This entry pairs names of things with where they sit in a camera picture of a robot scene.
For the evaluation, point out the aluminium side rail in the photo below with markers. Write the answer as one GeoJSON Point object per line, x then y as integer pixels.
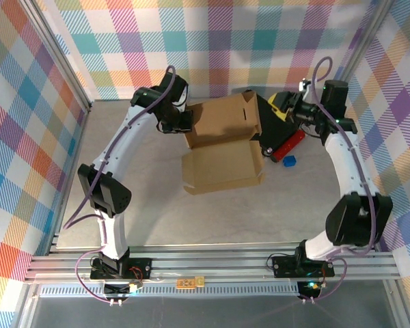
{"type": "Point", "coordinates": [80, 140]}

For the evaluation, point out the orange circuit board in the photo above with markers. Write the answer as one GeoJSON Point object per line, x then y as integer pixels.
{"type": "Point", "coordinates": [185, 283]}

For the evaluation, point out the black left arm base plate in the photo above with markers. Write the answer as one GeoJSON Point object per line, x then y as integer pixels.
{"type": "Point", "coordinates": [140, 268]}

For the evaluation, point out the black right controller box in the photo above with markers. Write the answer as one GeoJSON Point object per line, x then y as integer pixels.
{"type": "Point", "coordinates": [309, 288]}

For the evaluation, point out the black case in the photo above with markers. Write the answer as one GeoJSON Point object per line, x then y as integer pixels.
{"type": "Point", "coordinates": [270, 130]}

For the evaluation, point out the black left controller box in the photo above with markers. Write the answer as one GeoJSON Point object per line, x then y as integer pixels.
{"type": "Point", "coordinates": [116, 289]}

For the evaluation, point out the aluminium frame strut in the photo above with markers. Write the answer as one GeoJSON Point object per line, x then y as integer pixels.
{"type": "Point", "coordinates": [24, 307]}
{"type": "Point", "coordinates": [398, 304]}

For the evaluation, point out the black controller box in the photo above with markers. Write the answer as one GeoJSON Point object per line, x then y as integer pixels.
{"type": "Point", "coordinates": [309, 288]}
{"type": "Point", "coordinates": [116, 289]}

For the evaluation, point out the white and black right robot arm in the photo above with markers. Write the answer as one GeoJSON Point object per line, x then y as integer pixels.
{"type": "Point", "coordinates": [345, 164]}

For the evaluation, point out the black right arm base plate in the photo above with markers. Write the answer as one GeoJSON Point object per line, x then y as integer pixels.
{"type": "Point", "coordinates": [283, 266]}

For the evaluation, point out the aluminium corner post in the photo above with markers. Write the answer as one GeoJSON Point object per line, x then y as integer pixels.
{"type": "Point", "coordinates": [358, 51]}
{"type": "Point", "coordinates": [63, 61]}

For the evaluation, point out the small blue block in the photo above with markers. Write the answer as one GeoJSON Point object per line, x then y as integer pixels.
{"type": "Point", "coordinates": [289, 161]}

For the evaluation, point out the red bar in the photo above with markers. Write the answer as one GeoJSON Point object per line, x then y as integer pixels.
{"type": "Point", "coordinates": [288, 145]}

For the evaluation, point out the long aluminium frame rail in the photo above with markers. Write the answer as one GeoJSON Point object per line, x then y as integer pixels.
{"type": "Point", "coordinates": [208, 263]}

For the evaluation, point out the small yellow block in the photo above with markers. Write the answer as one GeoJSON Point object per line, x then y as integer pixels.
{"type": "Point", "coordinates": [200, 280]}

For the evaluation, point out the brown cardboard paper box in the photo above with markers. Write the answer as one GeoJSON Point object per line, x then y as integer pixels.
{"type": "Point", "coordinates": [222, 164]}

